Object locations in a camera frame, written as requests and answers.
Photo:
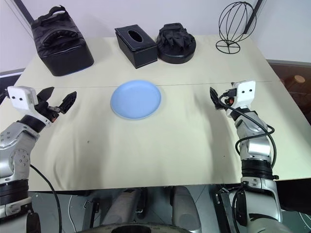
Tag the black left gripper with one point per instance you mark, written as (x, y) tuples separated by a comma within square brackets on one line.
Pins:
[(48, 111)]

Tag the light blue plate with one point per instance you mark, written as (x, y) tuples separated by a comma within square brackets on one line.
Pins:
[(136, 99)]

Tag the large black padded bag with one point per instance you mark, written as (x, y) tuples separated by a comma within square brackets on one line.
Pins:
[(65, 58)]

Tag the cream tablecloth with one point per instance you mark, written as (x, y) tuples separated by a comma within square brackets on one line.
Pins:
[(150, 150)]

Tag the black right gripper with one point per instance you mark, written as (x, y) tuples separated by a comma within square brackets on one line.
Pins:
[(229, 95)]

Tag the dark rounded robot waist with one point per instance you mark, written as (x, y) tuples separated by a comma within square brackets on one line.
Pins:
[(136, 228)]

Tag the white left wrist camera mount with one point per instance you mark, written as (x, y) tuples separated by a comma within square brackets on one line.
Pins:
[(20, 95)]

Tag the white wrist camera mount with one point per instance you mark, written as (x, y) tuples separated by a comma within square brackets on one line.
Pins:
[(20, 95), (246, 93)]

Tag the grey rounded robot leg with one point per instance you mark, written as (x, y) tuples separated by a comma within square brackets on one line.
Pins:
[(121, 206), (185, 208)]

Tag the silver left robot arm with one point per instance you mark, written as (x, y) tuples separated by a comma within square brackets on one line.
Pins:
[(17, 155)]

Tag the black leather tissue box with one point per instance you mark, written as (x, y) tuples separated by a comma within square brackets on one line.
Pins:
[(143, 52)]

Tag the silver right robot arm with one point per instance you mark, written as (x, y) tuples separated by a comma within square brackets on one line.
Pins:
[(257, 145)]

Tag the dark slanted pole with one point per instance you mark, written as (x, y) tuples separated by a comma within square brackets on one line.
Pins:
[(25, 11), (255, 14)]

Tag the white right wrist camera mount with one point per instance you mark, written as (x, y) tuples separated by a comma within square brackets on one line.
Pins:
[(246, 93)]

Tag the dark brown side cabinet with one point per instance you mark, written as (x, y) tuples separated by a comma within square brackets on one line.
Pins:
[(291, 72)]

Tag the round black padded cushion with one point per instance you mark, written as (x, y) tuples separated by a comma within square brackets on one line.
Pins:
[(176, 52)]

